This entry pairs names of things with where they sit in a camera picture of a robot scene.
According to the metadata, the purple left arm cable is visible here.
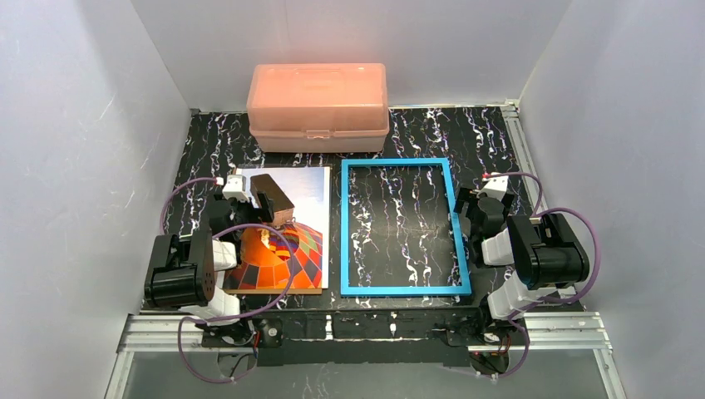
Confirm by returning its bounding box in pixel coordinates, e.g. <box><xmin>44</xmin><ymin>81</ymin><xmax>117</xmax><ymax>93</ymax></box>
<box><xmin>159</xmin><ymin>176</ymin><xmax>296</xmax><ymax>385</ymax></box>

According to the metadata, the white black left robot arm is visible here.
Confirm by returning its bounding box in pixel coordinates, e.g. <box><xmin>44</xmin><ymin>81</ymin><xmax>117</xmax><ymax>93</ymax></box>
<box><xmin>143</xmin><ymin>191</ymin><xmax>274</xmax><ymax>320</ymax></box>

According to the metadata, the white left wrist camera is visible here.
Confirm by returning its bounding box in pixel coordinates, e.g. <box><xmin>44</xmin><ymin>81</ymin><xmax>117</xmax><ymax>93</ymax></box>
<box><xmin>222</xmin><ymin>175</ymin><xmax>250</xmax><ymax>203</ymax></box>

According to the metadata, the hot air balloon photo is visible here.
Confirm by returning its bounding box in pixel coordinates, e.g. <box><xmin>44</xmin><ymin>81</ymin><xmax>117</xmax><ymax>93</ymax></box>
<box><xmin>221</xmin><ymin>166</ymin><xmax>331</xmax><ymax>290</ymax></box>

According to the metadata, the translucent pink plastic storage box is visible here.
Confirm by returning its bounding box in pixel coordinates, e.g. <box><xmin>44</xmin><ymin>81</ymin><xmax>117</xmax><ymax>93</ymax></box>
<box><xmin>246</xmin><ymin>63</ymin><xmax>390</xmax><ymax>153</ymax></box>

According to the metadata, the brown cardboard backing board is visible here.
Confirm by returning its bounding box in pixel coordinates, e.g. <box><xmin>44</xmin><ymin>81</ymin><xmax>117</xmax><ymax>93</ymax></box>
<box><xmin>223</xmin><ymin>288</ymin><xmax>323</xmax><ymax>295</ymax></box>

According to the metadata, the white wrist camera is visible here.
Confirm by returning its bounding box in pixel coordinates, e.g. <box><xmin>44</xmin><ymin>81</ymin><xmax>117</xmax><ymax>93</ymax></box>
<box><xmin>222</xmin><ymin>175</ymin><xmax>250</xmax><ymax>203</ymax></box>
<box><xmin>477</xmin><ymin>173</ymin><xmax>515</xmax><ymax>206</ymax></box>

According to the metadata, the aluminium front mounting rail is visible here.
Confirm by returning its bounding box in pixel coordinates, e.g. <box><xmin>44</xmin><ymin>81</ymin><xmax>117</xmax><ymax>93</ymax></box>
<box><xmin>118</xmin><ymin>309</ymin><xmax>613</xmax><ymax>352</ymax></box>

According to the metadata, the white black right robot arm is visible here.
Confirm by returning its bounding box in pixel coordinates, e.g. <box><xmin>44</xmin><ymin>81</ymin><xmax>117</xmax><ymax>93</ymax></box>
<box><xmin>454</xmin><ymin>188</ymin><xmax>590</xmax><ymax>321</ymax></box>

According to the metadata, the blue wooden picture frame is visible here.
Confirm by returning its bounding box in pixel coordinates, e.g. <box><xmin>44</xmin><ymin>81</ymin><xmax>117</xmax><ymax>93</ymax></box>
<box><xmin>339</xmin><ymin>158</ymin><xmax>472</xmax><ymax>298</ymax></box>

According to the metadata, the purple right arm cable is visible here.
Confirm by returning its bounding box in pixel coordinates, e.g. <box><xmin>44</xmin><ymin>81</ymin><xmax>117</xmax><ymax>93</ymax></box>
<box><xmin>463</xmin><ymin>170</ymin><xmax>602</xmax><ymax>380</ymax></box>

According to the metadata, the aluminium right side rail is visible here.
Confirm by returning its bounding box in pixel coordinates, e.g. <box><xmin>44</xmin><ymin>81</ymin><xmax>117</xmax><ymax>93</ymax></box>
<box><xmin>499</xmin><ymin>102</ymin><xmax>548</xmax><ymax>211</ymax></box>

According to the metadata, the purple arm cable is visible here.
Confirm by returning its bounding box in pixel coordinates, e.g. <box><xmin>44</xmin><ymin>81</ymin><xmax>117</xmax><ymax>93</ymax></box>
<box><xmin>463</xmin><ymin>170</ymin><xmax>602</xmax><ymax>380</ymax></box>
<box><xmin>159</xmin><ymin>176</ymin><xmax>296</xmax><ymax>385</ymax></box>

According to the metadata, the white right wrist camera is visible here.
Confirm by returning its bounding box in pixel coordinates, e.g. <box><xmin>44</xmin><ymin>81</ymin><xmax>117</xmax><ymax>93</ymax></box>
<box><xmin>477</xmin><ymin>173</ymin><xmax>515</xmax><ymax>206</ymax></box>

